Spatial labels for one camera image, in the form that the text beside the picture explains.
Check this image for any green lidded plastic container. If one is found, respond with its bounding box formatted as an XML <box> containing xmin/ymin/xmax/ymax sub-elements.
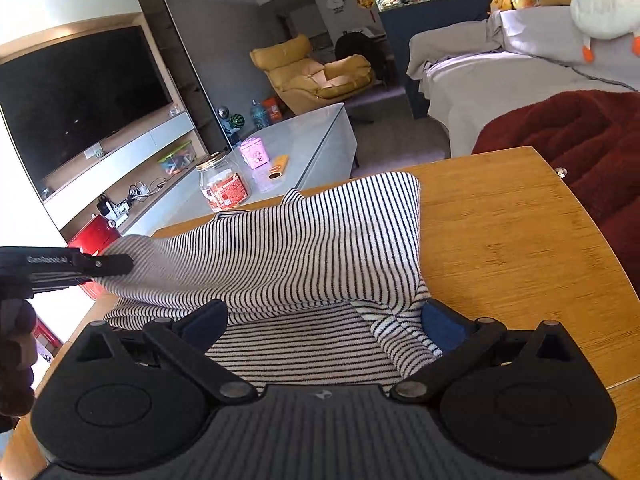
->
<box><xmin>157</xmin><ymin>141</ymin><xmax>195</xmax><ymax>176</ymax></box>

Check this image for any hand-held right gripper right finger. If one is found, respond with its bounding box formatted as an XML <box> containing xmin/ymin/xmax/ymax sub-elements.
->
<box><xmin>389</xmin><ymin>299</ymin><xmax>581</xmax><ymax>402</ymax></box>

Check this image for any grey coffee table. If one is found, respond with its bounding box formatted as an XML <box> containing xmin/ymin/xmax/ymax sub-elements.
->
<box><xmin>127</xmin><ymin>102</ymin><xmax>360</xmax><ymax>238</ymax></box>

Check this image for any black white striped shirt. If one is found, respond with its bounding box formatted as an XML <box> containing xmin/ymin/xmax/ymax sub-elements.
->
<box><xmin>97</xmin><ymin>172</ymin><xmax>445</xmax><ymax>395</ymax></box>

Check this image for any dark blue tank cabinet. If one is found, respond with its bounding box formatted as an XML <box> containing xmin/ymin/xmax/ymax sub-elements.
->
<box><xmin>378</xmin><ymin>0</ymin><xmax>493</xmax><ymax>120</ymax></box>

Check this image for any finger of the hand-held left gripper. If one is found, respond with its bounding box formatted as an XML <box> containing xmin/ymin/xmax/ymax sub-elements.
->
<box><xmin>80</xmin><ymin>254</ymin><xmax>134</xmax><ymax>279</ymax></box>

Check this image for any black cable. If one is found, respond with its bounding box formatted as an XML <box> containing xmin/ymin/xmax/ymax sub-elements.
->
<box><xmin>510</xmin><ymin>50</ymin><xmax>640</xmax><ymax>94</ymax></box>

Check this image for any yellow armchair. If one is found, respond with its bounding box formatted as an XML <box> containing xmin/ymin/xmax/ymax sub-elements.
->
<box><xmin>249</xmin><ymin>34</ymin><xmax>377</xmax><ymax>116</ymax></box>

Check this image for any white goose plush toy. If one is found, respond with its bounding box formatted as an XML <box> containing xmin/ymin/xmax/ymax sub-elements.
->
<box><xmin>570</xmin><ymin>0</ymin><xmax>640</xmax><ymax>64</ymax></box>

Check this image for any wooden white television cabinet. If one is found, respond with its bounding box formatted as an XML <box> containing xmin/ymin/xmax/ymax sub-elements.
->
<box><xmin>0</xmin><ymin>10</ymin><xmax>211</xmax><ymax>243</ymax></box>

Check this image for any pink box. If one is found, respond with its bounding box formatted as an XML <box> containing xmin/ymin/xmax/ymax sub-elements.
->
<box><xmin>239</xmin><ymin>137</ymin><xmax>269</xmax><ymax>170</ymax></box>

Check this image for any black flat television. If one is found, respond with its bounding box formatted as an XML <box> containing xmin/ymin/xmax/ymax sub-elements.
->
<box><xmin>0</xmin><ymin>25</ymin><xmax>173</xmax><ymax>197</ymax></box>

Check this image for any dark tall wall panel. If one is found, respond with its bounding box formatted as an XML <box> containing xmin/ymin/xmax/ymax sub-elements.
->
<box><xmin>125</xmin><ymin>0</ymin><xmax>232</xmax><ymax>152</ymax></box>

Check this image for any white power strip with cables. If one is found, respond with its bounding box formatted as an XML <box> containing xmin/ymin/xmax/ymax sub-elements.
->
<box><xmin>127</xmin><ymin>177</ymin><xmax>168</xmax><ymax>202</ymax></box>

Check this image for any blue water bottle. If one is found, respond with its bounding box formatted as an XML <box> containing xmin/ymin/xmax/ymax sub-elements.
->
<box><xmin>249</xmin><ymin>99</ymin><xmax>271</xmax><ymax>132</ymax></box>

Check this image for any dark red fluffy blanket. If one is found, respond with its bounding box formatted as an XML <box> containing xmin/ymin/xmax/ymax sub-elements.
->
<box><xmin>471</xmin><ymin>89</ymin><xmax>640</xmax><ymax>301</ymax></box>

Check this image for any glass jar with orange snacks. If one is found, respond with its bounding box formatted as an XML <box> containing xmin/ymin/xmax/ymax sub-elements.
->
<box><xmin>195</xmin><ymin>151</ymin><xmax>250</xmax><ymax>212</ymax></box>

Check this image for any red metal box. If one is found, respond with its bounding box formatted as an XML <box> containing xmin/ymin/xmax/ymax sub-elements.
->
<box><xmin>67</xmin><ymin>214</ymin><xmax>122</xmax><ymax>302</ymax></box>

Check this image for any grey covered sofa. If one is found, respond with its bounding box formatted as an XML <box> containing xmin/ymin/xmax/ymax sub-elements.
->
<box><xmin>406</xmin><ymin>2</ymin><xmax>640</xmax><ymax>158</ymax></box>

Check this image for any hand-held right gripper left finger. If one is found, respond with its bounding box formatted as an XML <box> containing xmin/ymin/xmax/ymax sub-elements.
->
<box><xmin>75</xmin><ymin>299</ymin><xmax>259</xmax><ymax>406</ymax></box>

